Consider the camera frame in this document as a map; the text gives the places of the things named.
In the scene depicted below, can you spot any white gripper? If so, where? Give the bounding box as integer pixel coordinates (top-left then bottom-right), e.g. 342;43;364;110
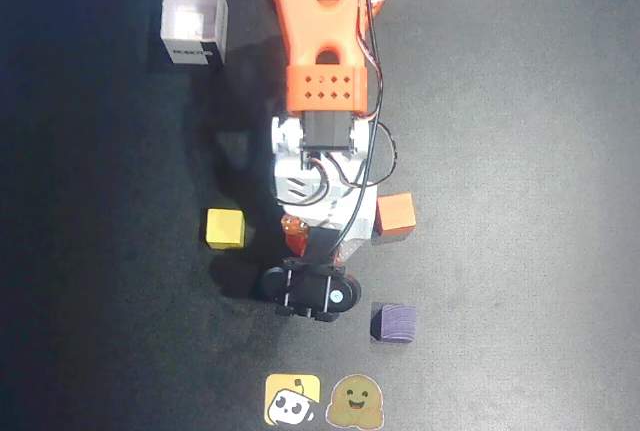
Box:
279;193;380;263

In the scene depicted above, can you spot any orange wooden cube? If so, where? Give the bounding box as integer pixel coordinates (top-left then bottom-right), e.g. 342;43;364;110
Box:
374;192;418;238

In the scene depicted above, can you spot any yellow wooden cube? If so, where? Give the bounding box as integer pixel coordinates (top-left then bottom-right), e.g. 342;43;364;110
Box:
204;208;247;251

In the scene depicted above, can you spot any purple wooden cube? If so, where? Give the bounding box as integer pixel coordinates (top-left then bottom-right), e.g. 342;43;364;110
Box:
370;303;418;343

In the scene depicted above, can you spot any yellow robot face sticker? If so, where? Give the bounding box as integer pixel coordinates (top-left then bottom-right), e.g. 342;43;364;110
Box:
264;373;322;426

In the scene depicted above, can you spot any smiling hugging face sticker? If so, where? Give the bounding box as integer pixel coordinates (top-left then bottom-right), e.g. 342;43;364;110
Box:
325;373;386;427

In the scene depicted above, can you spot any dark grey felt mat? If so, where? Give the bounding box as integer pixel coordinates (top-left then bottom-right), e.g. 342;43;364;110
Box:
0;0;640;431

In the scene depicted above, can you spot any white open cardboard box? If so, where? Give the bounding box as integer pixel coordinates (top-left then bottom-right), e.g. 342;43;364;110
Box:
159;0;230;68

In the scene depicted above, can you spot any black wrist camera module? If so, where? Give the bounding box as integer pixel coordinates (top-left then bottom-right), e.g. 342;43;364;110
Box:
259;228;362;325

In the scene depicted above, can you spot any black camera cable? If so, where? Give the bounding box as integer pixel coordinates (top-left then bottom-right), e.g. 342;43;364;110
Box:
329;0;386;262

